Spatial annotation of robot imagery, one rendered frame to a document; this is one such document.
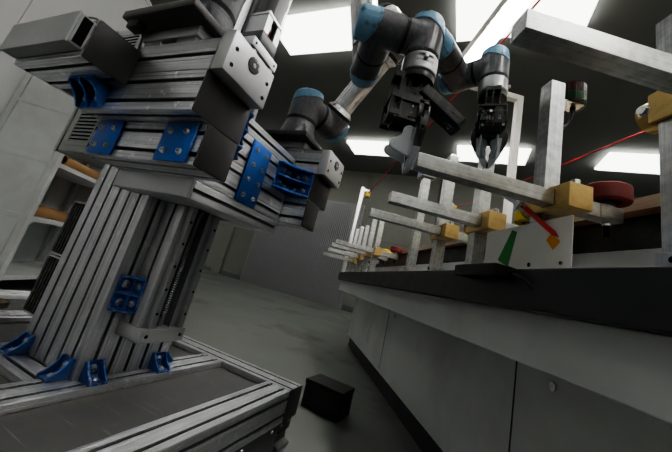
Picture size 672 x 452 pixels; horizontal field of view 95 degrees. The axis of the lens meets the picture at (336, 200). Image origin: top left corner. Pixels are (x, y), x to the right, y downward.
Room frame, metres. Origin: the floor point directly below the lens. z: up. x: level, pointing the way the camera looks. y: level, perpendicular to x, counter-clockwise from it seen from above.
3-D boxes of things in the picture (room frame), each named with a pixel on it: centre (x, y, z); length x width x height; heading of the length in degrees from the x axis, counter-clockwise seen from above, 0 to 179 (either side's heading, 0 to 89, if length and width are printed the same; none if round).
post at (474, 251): (0.87, -0.42, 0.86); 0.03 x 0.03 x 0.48; 3
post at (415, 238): (1.38, -0.39, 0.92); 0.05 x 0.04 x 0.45; 3
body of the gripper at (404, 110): (0.56, -0.10, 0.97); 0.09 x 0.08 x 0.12; 93
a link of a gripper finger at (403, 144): (0.54, -0.10, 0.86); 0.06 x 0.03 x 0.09; 93
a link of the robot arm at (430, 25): (0.56, -0.10, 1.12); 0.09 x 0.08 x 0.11; 95
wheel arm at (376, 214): (1.07, -0.34, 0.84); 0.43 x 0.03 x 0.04; 93
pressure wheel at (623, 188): (0.59, -0.55, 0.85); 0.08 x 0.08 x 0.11
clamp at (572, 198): (0.60, -0.44, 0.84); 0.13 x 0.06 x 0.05; 3
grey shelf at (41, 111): (2.45, 2.12, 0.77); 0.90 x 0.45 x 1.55; 5
